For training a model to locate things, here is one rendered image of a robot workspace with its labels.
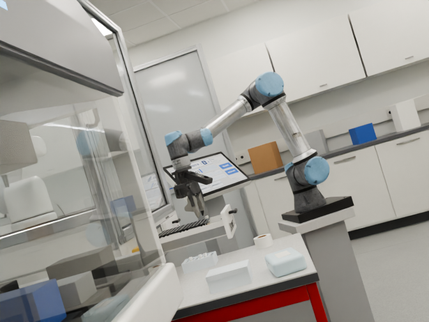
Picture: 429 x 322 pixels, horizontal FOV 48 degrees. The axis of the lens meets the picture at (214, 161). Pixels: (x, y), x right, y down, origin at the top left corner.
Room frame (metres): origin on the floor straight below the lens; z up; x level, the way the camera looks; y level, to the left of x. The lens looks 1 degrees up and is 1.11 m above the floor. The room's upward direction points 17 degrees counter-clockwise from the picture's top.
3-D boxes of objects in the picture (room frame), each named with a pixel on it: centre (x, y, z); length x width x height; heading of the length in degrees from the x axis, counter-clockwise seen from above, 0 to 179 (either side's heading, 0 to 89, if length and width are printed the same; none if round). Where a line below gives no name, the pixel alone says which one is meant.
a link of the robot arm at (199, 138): (2.02, 0.04, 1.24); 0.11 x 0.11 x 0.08; 16
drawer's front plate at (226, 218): (2.05, 0.01, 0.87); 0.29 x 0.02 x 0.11; 174
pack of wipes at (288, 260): (1.42, -0.11, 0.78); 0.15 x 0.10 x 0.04; 4
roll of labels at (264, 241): (1.85, -0.09, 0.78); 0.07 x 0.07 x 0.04
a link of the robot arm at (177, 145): (1.98, 0.13, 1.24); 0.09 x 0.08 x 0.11; 106
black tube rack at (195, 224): (2.07, 0.21, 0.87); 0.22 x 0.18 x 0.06; 84
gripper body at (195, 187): (1.98, 0.14, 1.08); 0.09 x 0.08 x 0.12; 62
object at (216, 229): (2.07, 0.22, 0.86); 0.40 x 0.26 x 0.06; 84
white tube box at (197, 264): (1.82, 0.16, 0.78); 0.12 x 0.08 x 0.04; 82
